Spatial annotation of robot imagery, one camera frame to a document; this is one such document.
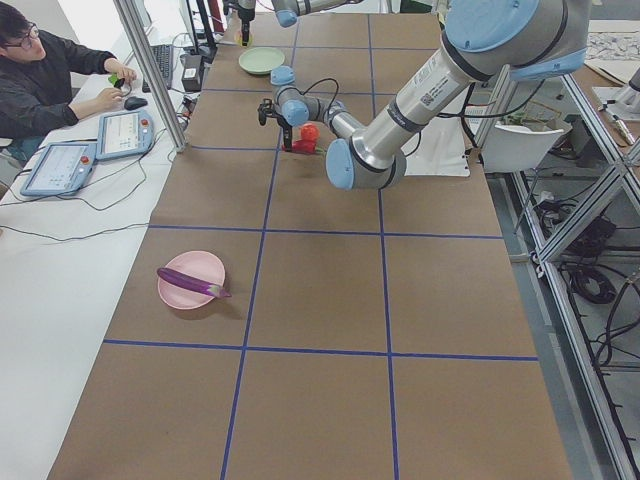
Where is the aluminium frame post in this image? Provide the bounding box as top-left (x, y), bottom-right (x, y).
top-left (113, 0), bottom-right (186, 153)

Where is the black keyboard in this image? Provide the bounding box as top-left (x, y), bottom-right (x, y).
top-left (149, 44), bottom-right (174, 90)

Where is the far teach pendant tablet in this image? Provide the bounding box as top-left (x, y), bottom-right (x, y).
top-left (96, 109), bottom-right (154, 161)

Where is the seated person in black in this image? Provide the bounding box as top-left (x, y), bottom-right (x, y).
top-left (1, 2), bottom-right (137, 166)

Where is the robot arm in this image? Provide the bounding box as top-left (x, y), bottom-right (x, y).
top-left (223, 0), bottom-right (358, 28)
top-left (258, 0), bottom-right (592, 190)

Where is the light green plate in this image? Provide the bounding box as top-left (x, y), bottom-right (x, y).
top-left (238, 47), bottom-right (286, 76)

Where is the pink plate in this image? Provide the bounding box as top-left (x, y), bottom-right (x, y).
top-left (156, 250), bottom-right (231, 310)

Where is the black computer mouse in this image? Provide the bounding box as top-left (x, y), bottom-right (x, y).
top-left (123, 97), bottom-right (148, 111)

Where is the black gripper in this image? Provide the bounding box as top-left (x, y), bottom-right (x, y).
top-left (257, 98), bottom-right (293, 151)

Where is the black power adapter box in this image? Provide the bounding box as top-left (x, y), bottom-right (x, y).
top-left (181, 55), bottom-right (204, 92)

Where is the near teach pendant tablet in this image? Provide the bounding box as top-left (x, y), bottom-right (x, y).
top-left (20, 142), bottom-right (97, 197)

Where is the red peach fruit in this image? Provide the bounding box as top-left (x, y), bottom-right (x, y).
top-left (300, 122), bottom-right (320, 142)

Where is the teach pendant tablet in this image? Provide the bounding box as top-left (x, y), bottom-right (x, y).
top-left (96, 109), bottom-right (154, 161)
top-left (20, 142), bottom-right (97, 197)

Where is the white plastic chair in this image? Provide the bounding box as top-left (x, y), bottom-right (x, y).
top-left (481, 120), bottom-right (572, 173)

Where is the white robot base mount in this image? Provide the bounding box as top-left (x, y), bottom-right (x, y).
top-left (402, 117), bottom-right (470, 177)

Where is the red chili pepper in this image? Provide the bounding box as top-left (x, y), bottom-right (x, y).
top-left (291, 140), bottom-right (326, 155)

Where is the purple eggplant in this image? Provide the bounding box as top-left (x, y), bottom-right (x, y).
top-left (156, 267), bottom-right (231, 298)

